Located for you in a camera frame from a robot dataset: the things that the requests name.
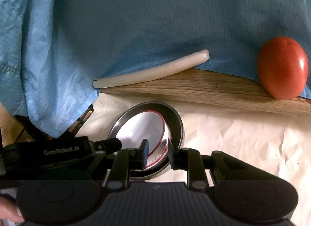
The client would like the person's left hand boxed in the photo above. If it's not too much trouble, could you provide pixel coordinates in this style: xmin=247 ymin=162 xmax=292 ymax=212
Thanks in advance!
xmin=0 ymin=193 xmax=25 ymax=223

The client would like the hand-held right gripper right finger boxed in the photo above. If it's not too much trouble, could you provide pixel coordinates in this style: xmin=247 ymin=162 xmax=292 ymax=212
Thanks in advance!
xmin=168 ymin=141 xmax=246 ymax=189

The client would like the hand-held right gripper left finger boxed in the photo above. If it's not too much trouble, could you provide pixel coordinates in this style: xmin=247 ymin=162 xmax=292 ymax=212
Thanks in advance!
xmin=101 ymin=139 xmax=150 ymax=189

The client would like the red tomato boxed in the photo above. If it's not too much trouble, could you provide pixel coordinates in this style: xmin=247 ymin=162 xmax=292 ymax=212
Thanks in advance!
xmin=258 ymin=37 xmax=309 ymax=100

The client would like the blue cloth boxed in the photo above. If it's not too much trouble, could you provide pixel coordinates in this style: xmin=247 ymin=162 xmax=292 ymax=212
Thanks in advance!
xmin=0 ymin=0 xmax=311 ymax=139

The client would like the white paper table cover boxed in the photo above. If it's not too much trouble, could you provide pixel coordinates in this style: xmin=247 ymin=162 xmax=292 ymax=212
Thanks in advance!
xmin=75 ymin=92 xmax=311 ymax=192

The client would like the white leek stalk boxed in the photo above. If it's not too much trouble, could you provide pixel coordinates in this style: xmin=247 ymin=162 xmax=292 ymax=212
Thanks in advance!
xmin=92 ymin=49 xmax=210 ymax=89

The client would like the wooden cutting board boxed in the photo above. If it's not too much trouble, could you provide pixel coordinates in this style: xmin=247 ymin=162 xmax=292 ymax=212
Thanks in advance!
xmin=100 ymin=68 xmax=311 ymax=119

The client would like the white red-rimmed bowl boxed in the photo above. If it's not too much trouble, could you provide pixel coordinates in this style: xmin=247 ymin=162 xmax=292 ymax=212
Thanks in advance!
xmin=116 ymin=110 xmax=170 ymax=168

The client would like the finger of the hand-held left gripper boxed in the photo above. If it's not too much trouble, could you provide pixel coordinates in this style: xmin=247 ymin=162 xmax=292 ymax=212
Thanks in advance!
xmin=90 ymin=138 xmax=122 ymax=155
xmin=68 ymin=155 xmax=114 ymax=180

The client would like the black object with yellow mark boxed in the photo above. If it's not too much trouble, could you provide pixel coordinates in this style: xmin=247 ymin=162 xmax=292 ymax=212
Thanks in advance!
xmin=63 ymin=104 xmax=95 ymax=136

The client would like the plain steel bowl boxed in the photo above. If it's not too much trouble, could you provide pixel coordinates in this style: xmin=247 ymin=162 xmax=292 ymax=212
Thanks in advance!
xmin=107 ymin=103 xmax=185 ymax=183

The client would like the printed cardboard box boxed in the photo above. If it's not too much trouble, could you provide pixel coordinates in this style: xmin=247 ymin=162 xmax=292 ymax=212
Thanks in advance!
xmin=0 ymin=102 xmax=32 ymax=149

